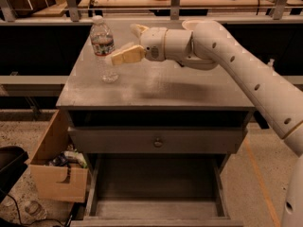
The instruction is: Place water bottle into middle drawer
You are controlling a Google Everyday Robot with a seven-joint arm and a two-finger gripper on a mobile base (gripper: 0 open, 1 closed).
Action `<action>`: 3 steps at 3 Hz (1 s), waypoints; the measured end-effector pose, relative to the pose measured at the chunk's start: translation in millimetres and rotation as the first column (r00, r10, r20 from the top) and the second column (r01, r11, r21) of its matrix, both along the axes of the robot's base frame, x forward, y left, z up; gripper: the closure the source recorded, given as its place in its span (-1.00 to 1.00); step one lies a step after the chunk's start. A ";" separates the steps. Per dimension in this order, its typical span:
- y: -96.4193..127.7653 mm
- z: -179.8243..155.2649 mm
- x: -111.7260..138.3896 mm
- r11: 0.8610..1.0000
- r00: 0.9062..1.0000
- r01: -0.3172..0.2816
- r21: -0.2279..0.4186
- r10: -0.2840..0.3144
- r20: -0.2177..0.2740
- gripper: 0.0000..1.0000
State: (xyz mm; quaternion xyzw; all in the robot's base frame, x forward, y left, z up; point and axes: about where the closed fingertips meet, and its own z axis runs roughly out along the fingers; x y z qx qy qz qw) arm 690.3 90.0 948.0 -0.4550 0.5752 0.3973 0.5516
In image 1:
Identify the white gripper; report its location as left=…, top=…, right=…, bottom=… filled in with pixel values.
left=111, top=24, right=167, bottom=65

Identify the clear plastic water bottle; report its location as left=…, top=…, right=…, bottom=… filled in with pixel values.
left=90, top=15, right=118, bottom=83

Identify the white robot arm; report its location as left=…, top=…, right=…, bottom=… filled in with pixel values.
left=110, top=21, right=303, bottom=227

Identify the closed grey top drawer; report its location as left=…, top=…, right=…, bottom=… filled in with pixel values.
left=68, top=127, right=247, bottom=154

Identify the grey wooden drawer cabinet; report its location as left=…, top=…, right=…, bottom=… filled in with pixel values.
left=56, top=18, right=256, bottom=227

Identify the hand sanitizer pump bottle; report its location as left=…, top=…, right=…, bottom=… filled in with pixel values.
left=267, top=59, right=275, bottom=68

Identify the open grey middle drawer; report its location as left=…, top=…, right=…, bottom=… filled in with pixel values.
left=71, top=155, right=243, bottom=227

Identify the plastic bottle on floor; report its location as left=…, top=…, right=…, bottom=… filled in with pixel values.
left=25, top=201, right=47, bottom=220

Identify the white bowl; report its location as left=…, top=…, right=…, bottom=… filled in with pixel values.
left=182, top=19, right=201, bottom=30

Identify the cardboard box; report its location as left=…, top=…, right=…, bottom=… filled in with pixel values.
left=29, top=111, right=88, bottom=202

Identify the black bin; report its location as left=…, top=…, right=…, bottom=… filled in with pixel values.
left=0, top=146, right=28, bottom=202

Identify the metal railing frame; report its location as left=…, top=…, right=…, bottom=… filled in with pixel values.
left=1, top=0, right=303, bottom=22

